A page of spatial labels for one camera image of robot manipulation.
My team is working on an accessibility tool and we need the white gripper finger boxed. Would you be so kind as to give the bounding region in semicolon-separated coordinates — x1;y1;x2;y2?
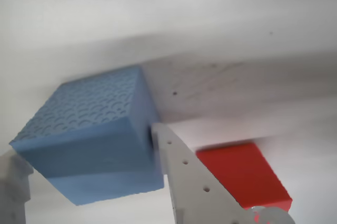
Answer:
0;152;34;224
151;123;253;224

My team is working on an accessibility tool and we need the blue foam cube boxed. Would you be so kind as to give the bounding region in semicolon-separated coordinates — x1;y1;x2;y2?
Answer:
9;65;165;207

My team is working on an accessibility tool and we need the red foam cube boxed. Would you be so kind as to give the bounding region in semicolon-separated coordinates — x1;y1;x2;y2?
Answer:
195;142;293;213

